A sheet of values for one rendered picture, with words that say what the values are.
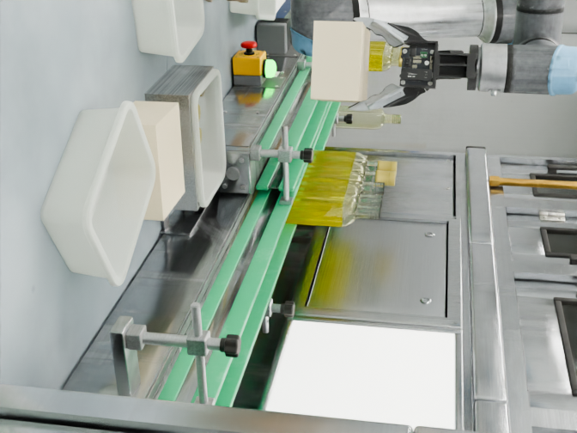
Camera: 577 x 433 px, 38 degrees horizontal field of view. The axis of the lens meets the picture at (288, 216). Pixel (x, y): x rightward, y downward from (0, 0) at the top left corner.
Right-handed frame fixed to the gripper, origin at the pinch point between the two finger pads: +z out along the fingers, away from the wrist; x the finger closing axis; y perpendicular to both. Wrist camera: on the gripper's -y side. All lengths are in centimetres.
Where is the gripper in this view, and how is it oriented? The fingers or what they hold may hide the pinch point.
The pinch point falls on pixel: (351, 64)
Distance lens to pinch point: 138.9
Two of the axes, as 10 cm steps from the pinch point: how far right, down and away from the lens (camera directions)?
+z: -9.8, -0.6, 1.7
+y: -1.8, 1.1, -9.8
